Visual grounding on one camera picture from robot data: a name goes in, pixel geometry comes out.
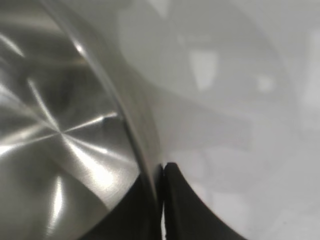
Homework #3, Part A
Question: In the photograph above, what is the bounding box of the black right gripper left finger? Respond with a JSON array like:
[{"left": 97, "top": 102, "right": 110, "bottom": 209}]
[{"left": 105, "top": 174, "right": 165, "bottom": 240}]

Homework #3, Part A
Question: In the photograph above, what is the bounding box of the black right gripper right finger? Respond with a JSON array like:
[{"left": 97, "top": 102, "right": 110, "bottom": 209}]
[{"left": 163, "top": 161, "right": 236, "bottom": 240}]

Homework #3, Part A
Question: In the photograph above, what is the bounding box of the stainless steel mixing bowl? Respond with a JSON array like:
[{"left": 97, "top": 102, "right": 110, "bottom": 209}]
[{"left": 0, "top": 0, "right": 164, "bottom": 240}]

